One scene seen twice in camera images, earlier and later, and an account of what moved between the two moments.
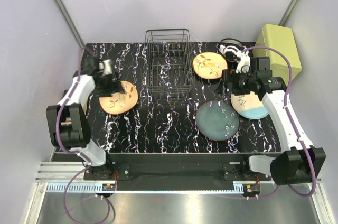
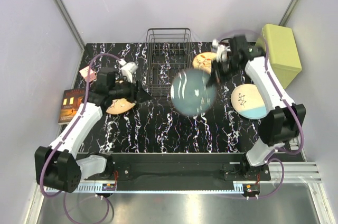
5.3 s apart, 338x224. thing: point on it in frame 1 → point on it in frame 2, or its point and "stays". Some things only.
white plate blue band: [249, 106] stays
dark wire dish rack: [170, 68] stays
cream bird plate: [120, 103] stays
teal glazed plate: [217, 120] → [189, 93]
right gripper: [230, 76] → [216, 74]
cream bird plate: [209, 65] stays
